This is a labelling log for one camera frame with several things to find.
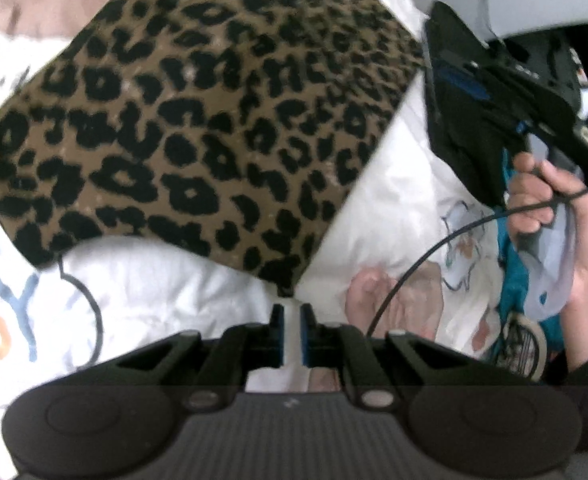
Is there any dark clothes pile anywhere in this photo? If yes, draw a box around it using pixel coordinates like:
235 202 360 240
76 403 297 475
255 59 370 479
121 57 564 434
548 22 588 111

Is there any teal printed bag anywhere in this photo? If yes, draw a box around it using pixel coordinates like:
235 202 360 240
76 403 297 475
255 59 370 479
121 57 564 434
494 220 574 382

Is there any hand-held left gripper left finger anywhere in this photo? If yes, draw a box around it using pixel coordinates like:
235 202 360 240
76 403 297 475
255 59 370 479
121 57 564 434
110 303 287 409

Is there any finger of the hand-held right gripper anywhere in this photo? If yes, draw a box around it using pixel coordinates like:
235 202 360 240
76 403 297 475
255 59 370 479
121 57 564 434
425 1 490 69
425 64 513 209

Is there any leopard print skirt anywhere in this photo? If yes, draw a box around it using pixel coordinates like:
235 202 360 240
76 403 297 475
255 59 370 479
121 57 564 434
0 0 427 298

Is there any white printed blanket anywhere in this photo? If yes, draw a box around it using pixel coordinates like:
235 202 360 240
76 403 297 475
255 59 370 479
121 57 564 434
0 0 504 480

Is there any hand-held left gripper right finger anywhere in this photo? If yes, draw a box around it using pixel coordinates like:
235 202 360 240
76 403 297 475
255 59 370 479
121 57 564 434
299 303 475 408

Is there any black cable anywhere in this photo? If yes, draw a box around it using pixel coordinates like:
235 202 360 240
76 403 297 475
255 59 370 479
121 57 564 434
366 187 588 338

